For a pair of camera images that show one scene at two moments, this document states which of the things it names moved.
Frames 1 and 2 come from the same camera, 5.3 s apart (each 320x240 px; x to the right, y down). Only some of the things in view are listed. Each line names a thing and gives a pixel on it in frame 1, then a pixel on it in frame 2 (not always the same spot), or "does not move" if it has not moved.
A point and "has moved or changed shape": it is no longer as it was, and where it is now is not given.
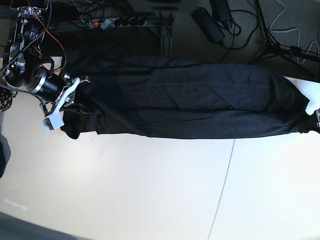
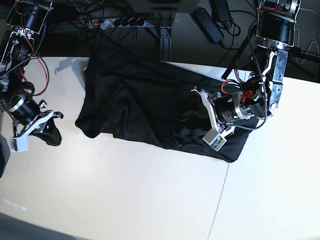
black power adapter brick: (208, 24) does not move
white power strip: (106, 23) does not move
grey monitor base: (165, 6) does not move
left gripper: (317, 112) to (221, 129)
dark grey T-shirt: (146, 96) has moved or changed shape
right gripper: (68, 100) to (47, 131)
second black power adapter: (220, 10) does not move
